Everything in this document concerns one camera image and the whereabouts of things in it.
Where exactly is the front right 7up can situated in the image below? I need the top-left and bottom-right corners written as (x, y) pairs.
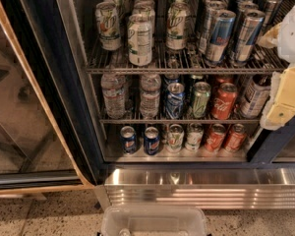
top-left (166, 2), bottom-right (191, 50)

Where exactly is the front middle 7up can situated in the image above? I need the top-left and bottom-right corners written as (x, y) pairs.
top-left (127, 14), bottom-right (152, 67)

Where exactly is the clear plastic bin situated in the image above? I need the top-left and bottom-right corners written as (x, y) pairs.
top-left (100, 205), bottom-right (207, 236)

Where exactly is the blue pepsi can middle shelf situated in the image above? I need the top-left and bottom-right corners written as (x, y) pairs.
top-left (165, 83), bottom-right (185, 119)

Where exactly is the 7up can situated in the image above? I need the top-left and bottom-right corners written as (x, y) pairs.
top-left (95, 1), bottom-right (121, 51)
top-left (185, 123), bottom-right (204, 151)
top-left (127, 14), bottom-right (152, 67)
top-left (166, 2), bottom-right (191, 50)
top-left (166, 124), bottom-right (184, 152)

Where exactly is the right water bottle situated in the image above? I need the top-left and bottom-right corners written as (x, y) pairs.
top-left (140, 74), bottom-right (161, 118)

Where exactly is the right coke can bottom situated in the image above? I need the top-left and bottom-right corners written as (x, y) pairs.
top-left (223, 124), bottom-right (247, 152)

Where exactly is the right pepsi can bottom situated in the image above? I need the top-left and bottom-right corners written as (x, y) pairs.
top-left (144, 127), bottom-right (160, 155)

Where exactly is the silver can middle shelf right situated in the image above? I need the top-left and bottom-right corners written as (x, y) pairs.
top-left (239, 75), bottom-right (270, 119)

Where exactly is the red coke can middle shelf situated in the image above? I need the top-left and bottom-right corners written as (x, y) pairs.
top-left (210, 83), bottom-right (238, 120)

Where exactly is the left 7up can bottom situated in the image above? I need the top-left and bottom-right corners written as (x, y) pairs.
top-left (166, 124), bottom-right (184, 152)

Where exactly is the left coke can bottom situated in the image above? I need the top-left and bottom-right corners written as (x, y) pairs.
top-left (205, 124), bottom-right (226, 152)

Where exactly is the right 7up can bottom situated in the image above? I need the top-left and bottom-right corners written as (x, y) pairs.
top-left (185, 123), bottom-right (204, 151)

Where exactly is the pepsi can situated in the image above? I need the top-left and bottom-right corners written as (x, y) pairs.
top-left (144, 127), bottom-right (160, 155)
top-left (120, 126), bottom-right (137, 154)

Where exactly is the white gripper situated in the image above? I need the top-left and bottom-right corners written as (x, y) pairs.
top-left (258, 5), bottom-right (295, 131)

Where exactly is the left pepsi can bottom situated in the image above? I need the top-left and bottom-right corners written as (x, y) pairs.
top-left (120, 126), bottom-right (137, 154)

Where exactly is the coke can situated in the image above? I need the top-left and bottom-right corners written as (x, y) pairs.
top-left (205, 124), bottom-right (226, 152)
top-left (223, 124), bottom-right (247, 152)

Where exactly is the water bottle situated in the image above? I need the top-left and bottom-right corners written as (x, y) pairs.
top-left (101, 74), bottom-right (125, 119)
top-left (140, 74), bottom-right (161, 118)

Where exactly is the front left 7up can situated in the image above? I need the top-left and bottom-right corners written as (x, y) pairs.
top-left (95, 1), bottom-right (121, 51)

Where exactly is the green can middle shelf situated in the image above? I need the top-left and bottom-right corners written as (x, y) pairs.
top-left (191, 82), bottom-right (211, 118)

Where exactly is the top wire shelf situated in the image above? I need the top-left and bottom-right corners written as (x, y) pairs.
top-left (85, 0), bottom-right (295, 76)

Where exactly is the wire shelf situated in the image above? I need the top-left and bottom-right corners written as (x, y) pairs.
top-left (99, 111), bottom-right (260, 124)
top-left (85, 0), bottom-right (295, 76)

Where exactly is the glass fridge door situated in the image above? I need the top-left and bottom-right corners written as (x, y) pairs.
top-left (0, 0), bottom-right (98, 196)

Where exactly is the redbull can row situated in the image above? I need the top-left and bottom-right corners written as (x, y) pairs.
top-left (232, 1), bottom-right (258, 40)
top-left (199, 1), bottom-right (226, 54)

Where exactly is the left water bottle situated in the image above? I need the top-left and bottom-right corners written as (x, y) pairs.
top-left (101, 74), bottom-right (125, 119)

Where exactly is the middle wire shelf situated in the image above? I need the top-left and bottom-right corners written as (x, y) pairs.
top-left (99, 111), bottom-right (260, 124)

